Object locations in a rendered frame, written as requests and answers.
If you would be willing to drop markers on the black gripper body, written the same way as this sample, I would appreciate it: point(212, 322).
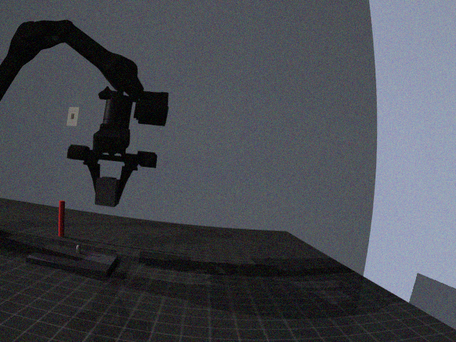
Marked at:
point(145, 159)

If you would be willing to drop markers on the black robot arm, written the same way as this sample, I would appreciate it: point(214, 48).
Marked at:
point(32, 37)

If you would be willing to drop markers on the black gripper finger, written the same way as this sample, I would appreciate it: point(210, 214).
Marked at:
point(94, 171)
point(125, 174)

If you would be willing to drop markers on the red peg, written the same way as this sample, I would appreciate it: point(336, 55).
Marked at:
point(61, 218)

